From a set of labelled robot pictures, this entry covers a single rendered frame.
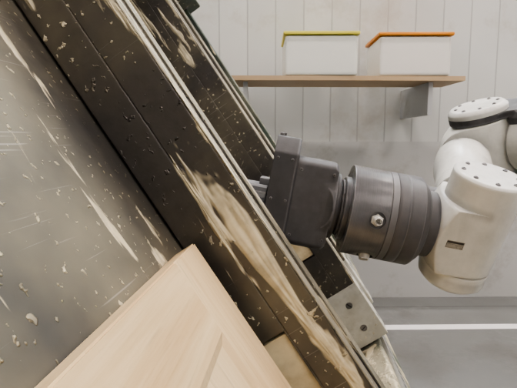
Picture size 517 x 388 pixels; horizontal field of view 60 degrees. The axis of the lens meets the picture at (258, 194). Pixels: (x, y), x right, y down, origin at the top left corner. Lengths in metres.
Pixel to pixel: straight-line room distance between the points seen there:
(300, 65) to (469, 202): 2.66
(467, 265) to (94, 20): 0.39
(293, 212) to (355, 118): 3.31
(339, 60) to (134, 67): 2.73
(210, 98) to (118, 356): 0.74
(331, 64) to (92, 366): 2.94
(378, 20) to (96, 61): 3.55
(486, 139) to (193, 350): 0.52
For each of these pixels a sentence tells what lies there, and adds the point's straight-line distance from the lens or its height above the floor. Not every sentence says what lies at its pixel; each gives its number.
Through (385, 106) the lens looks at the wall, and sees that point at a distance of 3.79.
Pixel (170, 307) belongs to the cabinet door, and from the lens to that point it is 0.27.
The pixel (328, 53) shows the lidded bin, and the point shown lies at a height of 1.87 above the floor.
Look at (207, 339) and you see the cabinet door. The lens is 0.29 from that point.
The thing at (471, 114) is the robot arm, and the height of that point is 1.35.
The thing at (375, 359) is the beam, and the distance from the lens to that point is 0.94.
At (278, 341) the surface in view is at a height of 1.14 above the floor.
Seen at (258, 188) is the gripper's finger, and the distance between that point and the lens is 0.44.
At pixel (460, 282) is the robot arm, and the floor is 1.18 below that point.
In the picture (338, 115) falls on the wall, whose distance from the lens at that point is 3.70.
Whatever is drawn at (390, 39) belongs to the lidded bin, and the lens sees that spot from 3.20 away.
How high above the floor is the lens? 1.31
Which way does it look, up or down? 7 degrees down
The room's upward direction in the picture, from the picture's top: straight up
